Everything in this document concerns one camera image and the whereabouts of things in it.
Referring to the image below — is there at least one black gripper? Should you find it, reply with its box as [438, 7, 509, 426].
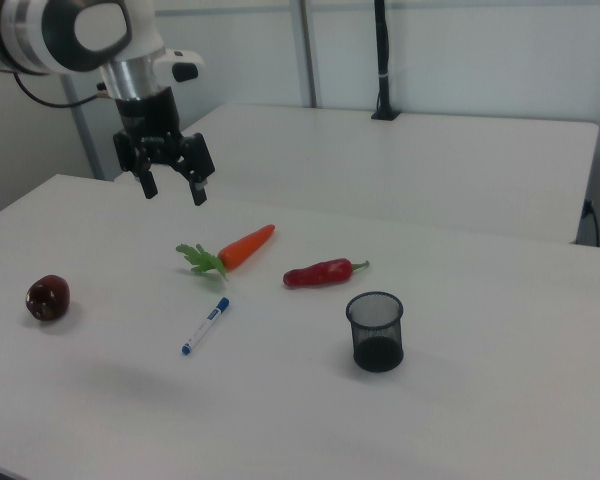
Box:
[112, 85, 217, 207]

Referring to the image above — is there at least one blue white marker pen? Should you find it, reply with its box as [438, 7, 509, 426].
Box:
[180, 296, 231, 357]

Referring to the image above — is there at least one orange toy carrot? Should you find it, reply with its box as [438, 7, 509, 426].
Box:
[175, 223, 277, 281]

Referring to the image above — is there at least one dark red toy apple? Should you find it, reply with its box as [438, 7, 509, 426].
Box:
[25, 274, 72, 323]

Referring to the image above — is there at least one red toy chili pepper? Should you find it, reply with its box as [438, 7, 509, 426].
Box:
[282, 257, 371, 290]

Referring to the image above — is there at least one black pole with clamp base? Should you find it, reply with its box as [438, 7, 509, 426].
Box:
[370, 0, 401, 122]

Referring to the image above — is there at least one black mesh pen cup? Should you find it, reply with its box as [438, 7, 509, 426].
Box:
[345, 291, 406, 374]

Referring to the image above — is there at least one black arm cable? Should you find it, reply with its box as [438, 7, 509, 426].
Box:
[12, 72, 110, 109]

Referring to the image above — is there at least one grey partition post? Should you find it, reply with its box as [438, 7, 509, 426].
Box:
[287, 0, 327, 109]

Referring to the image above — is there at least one black cable at table edge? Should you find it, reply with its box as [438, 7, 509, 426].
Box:
[581, 198, 600, 248]

